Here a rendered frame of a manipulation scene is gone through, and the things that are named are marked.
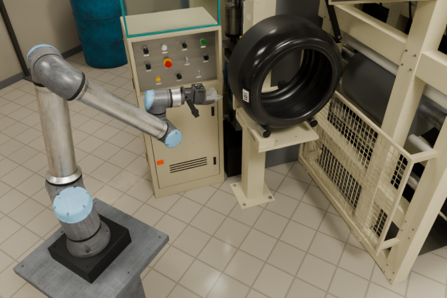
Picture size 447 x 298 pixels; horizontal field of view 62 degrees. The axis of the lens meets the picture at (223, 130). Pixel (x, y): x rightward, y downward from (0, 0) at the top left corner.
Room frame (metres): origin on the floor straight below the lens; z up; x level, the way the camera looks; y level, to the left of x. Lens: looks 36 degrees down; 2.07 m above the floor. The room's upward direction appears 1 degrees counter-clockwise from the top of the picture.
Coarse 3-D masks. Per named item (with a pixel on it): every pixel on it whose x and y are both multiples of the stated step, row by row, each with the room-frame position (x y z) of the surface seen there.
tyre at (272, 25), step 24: (264, 24) 1.72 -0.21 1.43; (288, 24) 1.66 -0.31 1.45; (312, 24) 1.71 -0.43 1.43; (240, 48) 1.68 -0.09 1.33; (264, 48) 1.56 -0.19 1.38; (288, 48) 1.55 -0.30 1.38; (312, 48) 1.59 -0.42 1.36; (336, 48) 1.66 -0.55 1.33; (240, 72) 1.57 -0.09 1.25; (264, 72) 1.52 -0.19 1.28; (312, 72) 1.88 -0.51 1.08; (336, 72) 1.64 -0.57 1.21; (240, 96) 1.54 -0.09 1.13; (264, 96) 1.81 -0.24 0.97; (288, 96) 1.84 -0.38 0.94; (312, 96) 1.77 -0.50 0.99; (264, 120) 1.53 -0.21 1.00; (288, 120) 1.56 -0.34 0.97
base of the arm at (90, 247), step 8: (104, 224) 1.10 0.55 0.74; (96, 232) 1.02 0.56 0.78; (104, 232) 1.06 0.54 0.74; (72, 240) 0.99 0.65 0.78; (80, 240) 0.98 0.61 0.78; (88, 240) 0.99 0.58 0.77; (96, 240) 1.01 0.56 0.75; (104, 240) 1.03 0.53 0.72; (72, 248) 0.98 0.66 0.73; (80, 248) 0.97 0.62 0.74; (88, 248) 0.98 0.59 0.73; (96, 248) 0.99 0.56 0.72; (80, 256) 0.96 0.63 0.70; (88, 256) 0.97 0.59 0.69
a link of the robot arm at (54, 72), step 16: (48, 64) 1.15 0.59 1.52; (64, 64) 1.17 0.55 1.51; (48, 80) 1.12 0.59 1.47; (64, 80) 1.12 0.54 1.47; (80, 80) 1.14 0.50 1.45; (64, 96) 1.11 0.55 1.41; (80, 96) 1.14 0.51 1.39; (96, 96) 1.17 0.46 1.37; (112, 96) 1.22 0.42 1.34; (112, 112) 1.19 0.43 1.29; (128, 112) 1.22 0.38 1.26; (144, 112) 1.28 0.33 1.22; (144, 128) 1.25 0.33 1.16; (160, 128) 1.29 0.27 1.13; (176, 128) 1.35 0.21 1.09; (176, 144) 1.31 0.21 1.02
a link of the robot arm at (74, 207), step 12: (60, 192) 1.09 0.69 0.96; (72, 192) 1.09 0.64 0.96; (84, 192) 1.09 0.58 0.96; (60, 204) 1.03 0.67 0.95; (72, 204) 1.03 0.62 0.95; (84, 204) 1.03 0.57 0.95; (60, 216) 0.99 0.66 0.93; (72, 216) 0.99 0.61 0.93; (84, 216) 1.01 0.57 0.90; (96, 216) 1.06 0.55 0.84; (72, 228) 0.98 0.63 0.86; (84, 228) 0.99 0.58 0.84; (96, 228) 1.03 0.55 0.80
